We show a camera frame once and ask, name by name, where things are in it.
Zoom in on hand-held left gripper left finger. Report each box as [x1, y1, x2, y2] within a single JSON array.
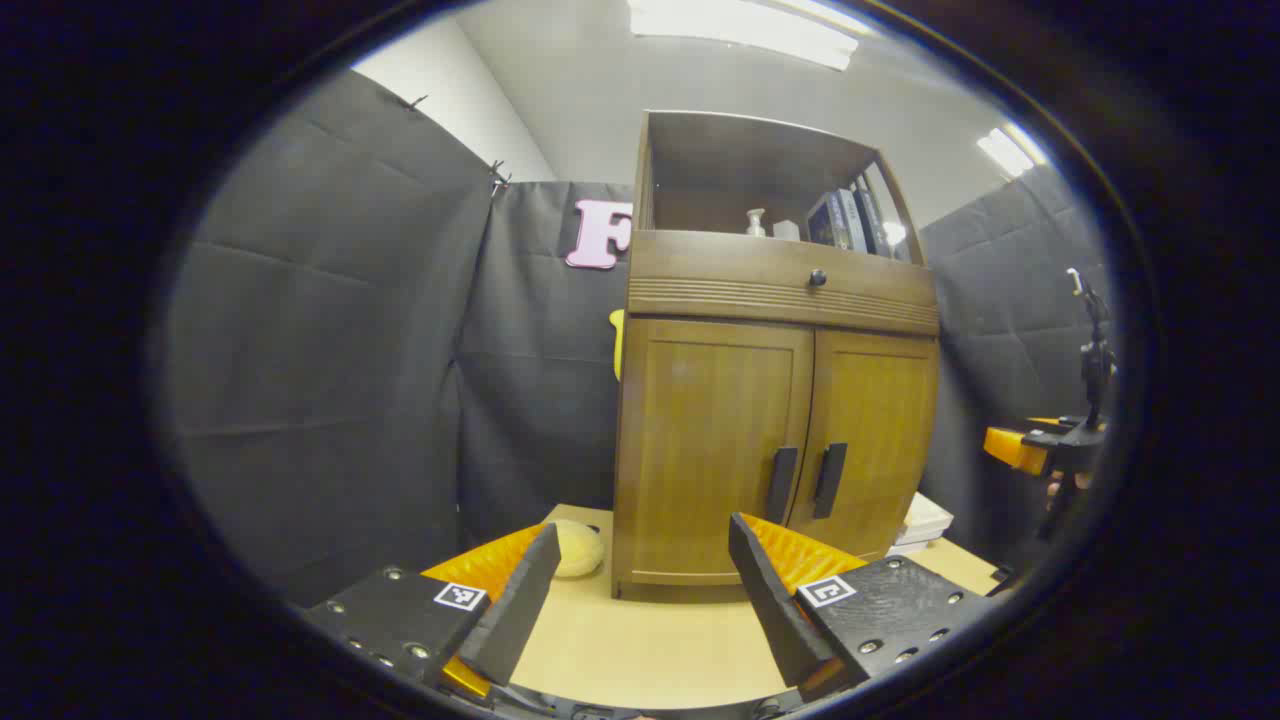
[[300, 522, 563, 701]]

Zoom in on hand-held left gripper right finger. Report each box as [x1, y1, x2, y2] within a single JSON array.
[[728, 512, 1001, 703]]

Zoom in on wooden shoe cabinet door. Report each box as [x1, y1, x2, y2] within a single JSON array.
[[788, 328, 941, 561], [618, 318, 816, 586]]

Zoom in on wooden double-door shoe cabinet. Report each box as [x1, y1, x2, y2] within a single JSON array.
[[610, 110, 941, 603]]

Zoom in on stack of white papers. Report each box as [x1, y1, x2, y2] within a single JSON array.
[[888, 492, 954, 556]]

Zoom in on small ceiling light panel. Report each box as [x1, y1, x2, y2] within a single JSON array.
[[977, 122, 1046, 179]]

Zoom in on dark blue book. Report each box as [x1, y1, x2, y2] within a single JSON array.
[[853, 185, 893, 257], [806, 192, 851, 251]]

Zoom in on grey blue book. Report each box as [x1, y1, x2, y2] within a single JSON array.
[[835, 188, 869, 253]]

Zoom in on black backdrop cloth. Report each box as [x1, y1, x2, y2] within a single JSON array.
[[165, 70, 1116, 606]]

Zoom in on large ceiling light panel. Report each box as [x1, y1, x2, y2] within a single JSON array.
[[628, 0, 861, 71]]

